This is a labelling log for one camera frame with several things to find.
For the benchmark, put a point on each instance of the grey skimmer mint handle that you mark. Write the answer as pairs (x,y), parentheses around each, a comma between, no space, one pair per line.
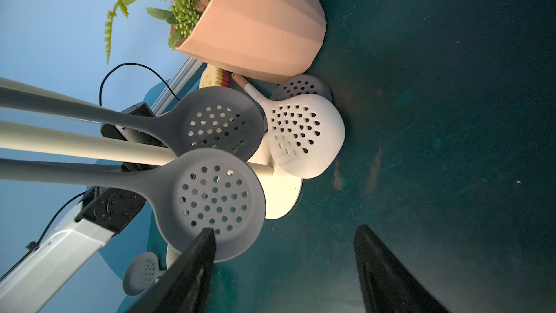
(203,188)
(213,117)

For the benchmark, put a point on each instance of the pink pot with flowers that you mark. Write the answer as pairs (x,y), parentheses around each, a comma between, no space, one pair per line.
(270,40)

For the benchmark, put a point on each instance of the cream skimmer mint handle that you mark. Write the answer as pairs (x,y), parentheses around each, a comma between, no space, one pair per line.
(305,132)

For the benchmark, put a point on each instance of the yellow smiley sponge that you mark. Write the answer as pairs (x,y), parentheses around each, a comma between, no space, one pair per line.
(214,77)

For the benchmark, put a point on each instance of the cream skimmer wooden handle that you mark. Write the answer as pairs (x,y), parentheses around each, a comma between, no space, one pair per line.
(301,84)
(145,270)

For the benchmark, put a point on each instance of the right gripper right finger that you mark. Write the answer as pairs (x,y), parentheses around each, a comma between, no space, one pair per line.
(386,284)

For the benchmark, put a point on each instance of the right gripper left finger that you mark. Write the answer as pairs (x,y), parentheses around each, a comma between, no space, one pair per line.
(185,286)

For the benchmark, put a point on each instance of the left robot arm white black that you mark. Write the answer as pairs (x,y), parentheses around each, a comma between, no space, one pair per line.
(112,223)

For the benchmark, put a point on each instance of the cream utensil rack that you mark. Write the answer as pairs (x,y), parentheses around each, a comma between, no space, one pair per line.
(281,189)

